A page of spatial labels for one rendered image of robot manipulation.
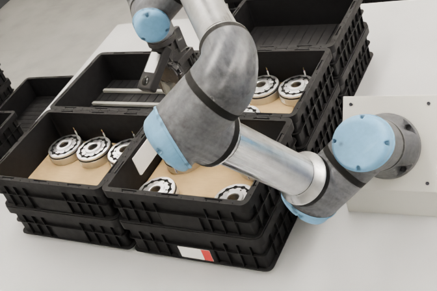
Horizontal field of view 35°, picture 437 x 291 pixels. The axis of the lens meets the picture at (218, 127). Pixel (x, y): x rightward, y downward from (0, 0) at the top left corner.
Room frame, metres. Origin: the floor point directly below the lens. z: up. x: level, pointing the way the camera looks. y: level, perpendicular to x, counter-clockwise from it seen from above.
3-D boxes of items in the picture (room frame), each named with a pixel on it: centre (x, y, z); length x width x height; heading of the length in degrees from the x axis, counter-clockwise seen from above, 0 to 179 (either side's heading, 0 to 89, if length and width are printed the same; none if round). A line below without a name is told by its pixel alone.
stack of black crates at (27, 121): (2.80, 0.76, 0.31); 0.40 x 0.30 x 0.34; 146
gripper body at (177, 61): (1.50, 0.04, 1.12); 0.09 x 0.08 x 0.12; 131
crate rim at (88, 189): (1.60, 0.39, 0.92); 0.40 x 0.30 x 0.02; 52
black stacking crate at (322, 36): (1.83, -0.29, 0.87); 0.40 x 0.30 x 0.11; 52
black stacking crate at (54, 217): (1.60, 0.39, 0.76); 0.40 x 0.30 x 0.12; 52
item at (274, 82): (1.64, -0.15, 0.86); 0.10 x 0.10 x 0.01
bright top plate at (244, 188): (1.23, 0.03, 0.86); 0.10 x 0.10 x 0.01
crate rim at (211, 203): (1.35, 0.07, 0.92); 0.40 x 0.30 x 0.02; 52
